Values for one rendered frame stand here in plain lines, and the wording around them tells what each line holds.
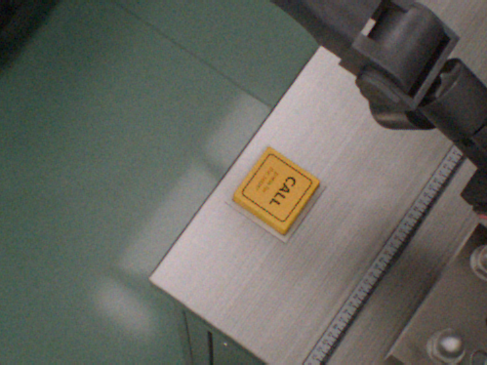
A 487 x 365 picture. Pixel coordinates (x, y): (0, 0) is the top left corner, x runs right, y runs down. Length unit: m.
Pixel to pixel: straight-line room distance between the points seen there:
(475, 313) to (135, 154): 1.21
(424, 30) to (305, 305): 0.38
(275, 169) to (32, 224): 1.02
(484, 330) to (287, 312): 0.23
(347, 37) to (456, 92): 0.11
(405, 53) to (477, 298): 0.28
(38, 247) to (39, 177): 0.14
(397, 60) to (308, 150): 0.33
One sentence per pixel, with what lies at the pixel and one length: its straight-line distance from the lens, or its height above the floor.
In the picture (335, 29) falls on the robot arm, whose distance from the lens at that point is 1.03.
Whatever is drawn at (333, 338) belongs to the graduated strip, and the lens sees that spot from 1.29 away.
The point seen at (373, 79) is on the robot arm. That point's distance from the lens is 1.03.
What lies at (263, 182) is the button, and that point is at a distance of 1.30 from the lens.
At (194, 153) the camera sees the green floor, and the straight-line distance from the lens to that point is 2.27.
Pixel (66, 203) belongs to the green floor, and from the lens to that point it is 2.26.
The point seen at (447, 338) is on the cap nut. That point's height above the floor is 1.07.
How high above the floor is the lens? 2.17
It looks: 74 degrees down
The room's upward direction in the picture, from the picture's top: 4 degrees clockwise
